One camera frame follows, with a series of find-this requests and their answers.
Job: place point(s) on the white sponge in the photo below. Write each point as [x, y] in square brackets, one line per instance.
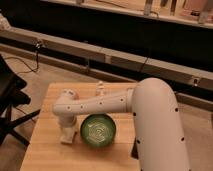
[67, 137]

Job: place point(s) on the green glass bowl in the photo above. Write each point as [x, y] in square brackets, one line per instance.
[98, 130]

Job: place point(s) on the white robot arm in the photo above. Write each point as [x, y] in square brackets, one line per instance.
[159, 134]

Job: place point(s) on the black office chair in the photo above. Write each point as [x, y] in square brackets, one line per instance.
[11, 96]

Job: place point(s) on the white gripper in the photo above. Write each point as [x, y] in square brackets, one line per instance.
[68, 125]

